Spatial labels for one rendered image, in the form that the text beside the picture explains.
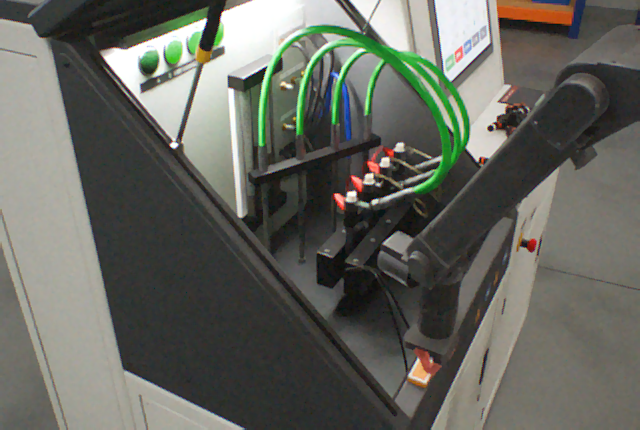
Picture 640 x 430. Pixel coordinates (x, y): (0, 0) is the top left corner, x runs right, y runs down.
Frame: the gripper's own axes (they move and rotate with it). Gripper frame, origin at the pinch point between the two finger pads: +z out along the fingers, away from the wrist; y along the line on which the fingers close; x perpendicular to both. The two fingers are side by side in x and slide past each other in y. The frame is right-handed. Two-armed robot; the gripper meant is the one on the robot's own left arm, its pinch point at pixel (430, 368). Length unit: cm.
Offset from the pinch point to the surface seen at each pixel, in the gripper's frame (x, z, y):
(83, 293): -63, 1, 12
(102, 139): -50, -34, 12
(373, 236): -22.4, -0.8, -27.7
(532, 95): -10, 0, -120
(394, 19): -33, -37, -58
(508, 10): -107, 82, -525
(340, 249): -26.4, -0.7, -20.6
